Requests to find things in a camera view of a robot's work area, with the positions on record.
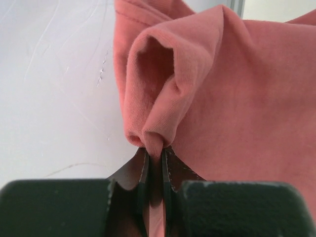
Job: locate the salmon pink t shirt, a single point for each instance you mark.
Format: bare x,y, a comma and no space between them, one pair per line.
234,98

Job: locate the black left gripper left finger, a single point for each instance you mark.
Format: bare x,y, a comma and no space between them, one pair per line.
111,207

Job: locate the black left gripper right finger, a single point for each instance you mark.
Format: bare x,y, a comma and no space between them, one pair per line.
195,207

